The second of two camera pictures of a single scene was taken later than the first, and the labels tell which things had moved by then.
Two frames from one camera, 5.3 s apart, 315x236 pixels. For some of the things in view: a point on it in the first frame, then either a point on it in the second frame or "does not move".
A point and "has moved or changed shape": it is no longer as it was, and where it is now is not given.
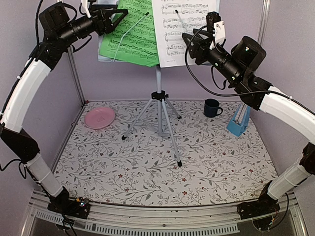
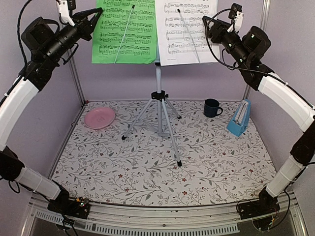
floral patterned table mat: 164,153 does not move
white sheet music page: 173,18 does not move
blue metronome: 238,125 does not move
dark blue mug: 211,107 does not move
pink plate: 99,118 does not move
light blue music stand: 158,98 does not move
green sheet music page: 134,40 has moved or changed shape
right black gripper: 200,47 to 219,27
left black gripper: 103,23 to 86,26
